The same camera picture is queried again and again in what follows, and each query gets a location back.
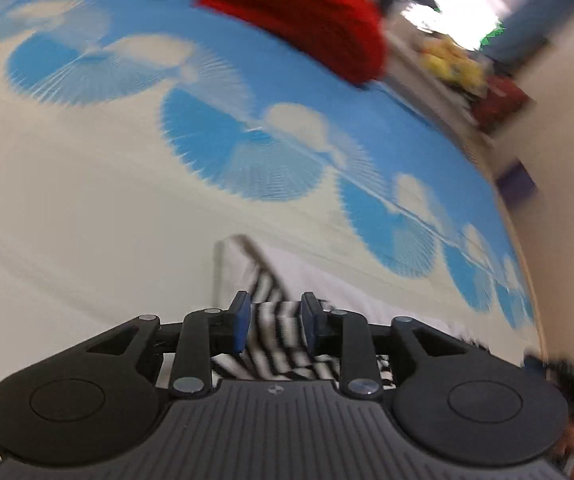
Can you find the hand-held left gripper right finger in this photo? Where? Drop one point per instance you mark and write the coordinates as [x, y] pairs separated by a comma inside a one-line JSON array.
[[311, 322]]

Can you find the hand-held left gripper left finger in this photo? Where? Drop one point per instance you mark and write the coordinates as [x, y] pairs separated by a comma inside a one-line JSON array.
[[239, 322]]

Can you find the striped and white small garment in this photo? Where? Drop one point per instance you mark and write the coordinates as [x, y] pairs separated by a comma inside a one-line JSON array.
[[274, 330]]

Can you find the blue patterned bed sheet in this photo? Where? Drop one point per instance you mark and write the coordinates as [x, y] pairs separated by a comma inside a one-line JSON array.
[[117, 185]]

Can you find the purple board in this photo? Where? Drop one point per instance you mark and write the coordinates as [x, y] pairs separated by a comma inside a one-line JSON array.
[[517, 182]]

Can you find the dark red cushion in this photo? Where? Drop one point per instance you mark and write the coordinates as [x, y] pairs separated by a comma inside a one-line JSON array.
[[499, 105]]

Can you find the yellow plush toy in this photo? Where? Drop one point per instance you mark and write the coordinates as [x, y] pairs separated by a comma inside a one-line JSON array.
[[442, 55], [467, 76]]

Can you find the red folded blanket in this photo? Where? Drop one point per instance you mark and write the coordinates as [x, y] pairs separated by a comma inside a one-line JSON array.
[[312, 15]]

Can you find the blue curtain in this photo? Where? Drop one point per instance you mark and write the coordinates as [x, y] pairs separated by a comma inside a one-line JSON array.
[[527, 15]]

